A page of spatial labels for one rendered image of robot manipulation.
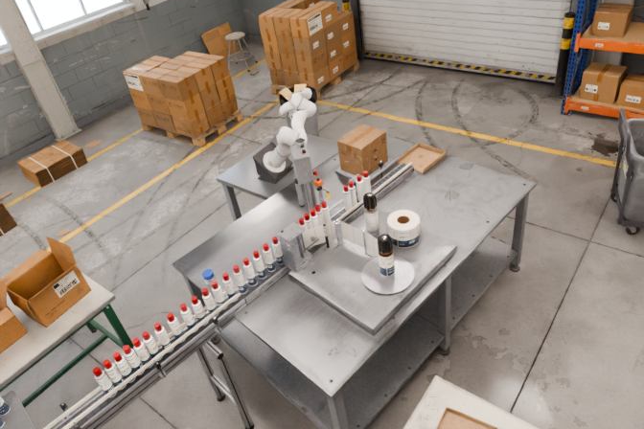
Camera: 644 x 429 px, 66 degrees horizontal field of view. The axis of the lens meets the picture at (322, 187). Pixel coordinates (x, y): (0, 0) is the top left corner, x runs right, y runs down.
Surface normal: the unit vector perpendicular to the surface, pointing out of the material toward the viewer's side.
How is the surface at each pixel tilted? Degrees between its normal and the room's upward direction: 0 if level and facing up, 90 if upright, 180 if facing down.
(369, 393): 1
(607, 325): 0
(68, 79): 90
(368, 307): 0
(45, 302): 90
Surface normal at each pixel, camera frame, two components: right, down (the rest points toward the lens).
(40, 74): 0.79, 0.26
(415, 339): -0.15, -0.81
